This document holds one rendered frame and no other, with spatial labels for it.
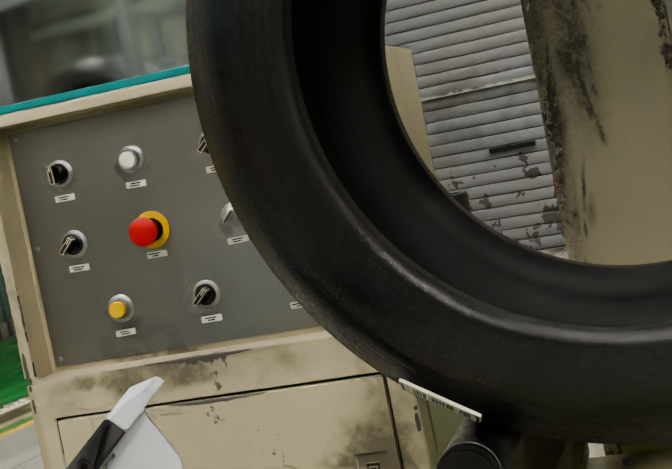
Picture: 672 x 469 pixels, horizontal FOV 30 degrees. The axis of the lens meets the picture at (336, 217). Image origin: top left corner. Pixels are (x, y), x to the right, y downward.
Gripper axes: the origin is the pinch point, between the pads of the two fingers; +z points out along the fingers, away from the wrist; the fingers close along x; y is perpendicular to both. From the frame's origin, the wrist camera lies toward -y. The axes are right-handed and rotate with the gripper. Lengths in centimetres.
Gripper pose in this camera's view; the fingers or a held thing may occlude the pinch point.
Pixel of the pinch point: (138, 388)
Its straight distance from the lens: 83.0
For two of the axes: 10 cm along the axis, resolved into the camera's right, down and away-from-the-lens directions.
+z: 5.2, -7.2, 4.6
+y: 8.0, 6.0, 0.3
